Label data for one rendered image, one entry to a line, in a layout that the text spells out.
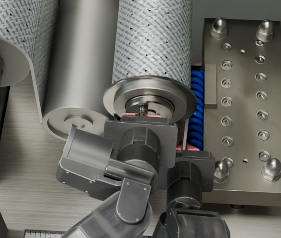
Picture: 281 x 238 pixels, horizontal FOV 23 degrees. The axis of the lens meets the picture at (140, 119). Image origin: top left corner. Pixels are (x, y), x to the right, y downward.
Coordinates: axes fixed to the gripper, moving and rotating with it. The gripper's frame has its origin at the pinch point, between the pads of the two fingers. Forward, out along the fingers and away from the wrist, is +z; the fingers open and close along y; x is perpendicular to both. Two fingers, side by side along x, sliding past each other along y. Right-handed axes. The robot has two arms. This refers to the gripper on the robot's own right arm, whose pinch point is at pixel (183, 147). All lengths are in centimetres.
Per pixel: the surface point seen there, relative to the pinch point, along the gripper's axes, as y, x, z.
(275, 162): 16.4, -1.1, -1.8
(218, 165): 6.3, -1.8, -2.6
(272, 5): 40, -30, 164
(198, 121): 3.0, 0.7, 8.4
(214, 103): 5.9, 3.2, 11.3
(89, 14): -17.6, 21.9, 6.6
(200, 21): 11, -35, 155
